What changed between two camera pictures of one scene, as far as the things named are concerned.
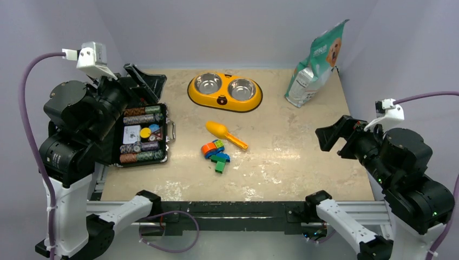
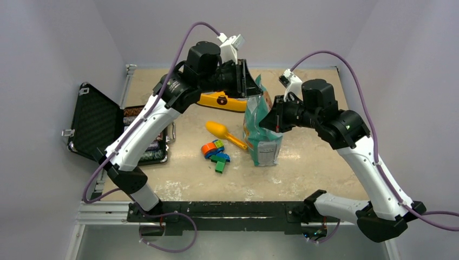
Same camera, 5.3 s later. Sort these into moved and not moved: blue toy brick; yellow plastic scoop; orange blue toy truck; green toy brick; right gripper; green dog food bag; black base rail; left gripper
Moved: left gripper; green dog food bag; right gripper
Not moved: green toy brick; orange blue toy truck; yellow plastic scoop; blue toy brick; black base rail
